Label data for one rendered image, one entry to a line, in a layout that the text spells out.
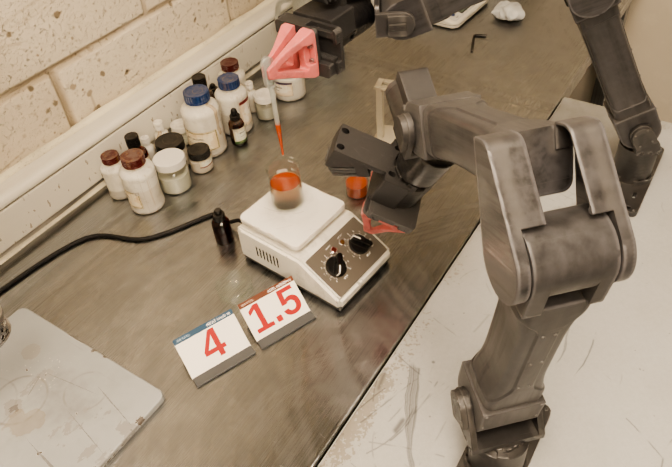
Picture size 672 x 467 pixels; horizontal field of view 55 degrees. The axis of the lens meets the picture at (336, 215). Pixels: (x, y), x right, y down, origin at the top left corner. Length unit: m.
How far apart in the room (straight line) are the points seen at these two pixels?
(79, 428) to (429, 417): 0.44
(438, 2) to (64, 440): 0.75
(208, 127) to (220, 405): 0.55
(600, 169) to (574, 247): 0.06
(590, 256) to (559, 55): 1.09
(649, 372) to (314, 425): 0.44
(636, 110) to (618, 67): 0.08
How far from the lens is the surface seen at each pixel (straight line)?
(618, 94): 1.08
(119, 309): 1.03
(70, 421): 0.92
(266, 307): 0.93
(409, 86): 0.76
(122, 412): 0.90
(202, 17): 1.41
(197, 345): 0.91
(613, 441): 0.87
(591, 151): 0.50
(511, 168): 0.47
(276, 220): 0.96
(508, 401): 0.67
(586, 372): 0.92
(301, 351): 0.91
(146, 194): 1.14
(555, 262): 0.47
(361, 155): 0.77
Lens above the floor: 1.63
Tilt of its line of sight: 42 degrees down
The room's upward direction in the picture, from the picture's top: 5 degrees counter-clockwise
